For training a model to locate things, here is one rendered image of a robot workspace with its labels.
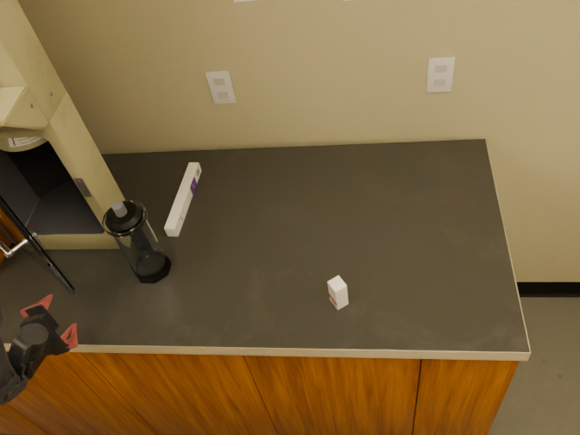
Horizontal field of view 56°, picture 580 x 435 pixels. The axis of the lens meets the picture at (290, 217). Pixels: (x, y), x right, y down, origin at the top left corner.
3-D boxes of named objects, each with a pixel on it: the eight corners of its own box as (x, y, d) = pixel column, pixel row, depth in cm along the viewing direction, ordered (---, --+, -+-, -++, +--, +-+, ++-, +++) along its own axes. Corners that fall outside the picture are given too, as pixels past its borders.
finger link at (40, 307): (56, 283, 131) (37, 309, 123) (73, 305, 134) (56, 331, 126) (34, 292, 133) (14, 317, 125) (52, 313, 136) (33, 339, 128)
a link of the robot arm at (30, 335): (-29, 381, 113) (4, 406, 112) (-21, 345, 107) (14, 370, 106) (17, 349, 123) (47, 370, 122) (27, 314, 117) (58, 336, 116)
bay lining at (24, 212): (50, 171, 170) (-12, 77, 143) (129, 168, 166) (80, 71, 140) (20, 234, 155) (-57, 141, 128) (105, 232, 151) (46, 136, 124)
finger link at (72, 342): (73, 305, 134) (55, 331, 126) (90, 326, 137) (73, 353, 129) (52, 312, 136) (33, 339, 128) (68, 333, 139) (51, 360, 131)
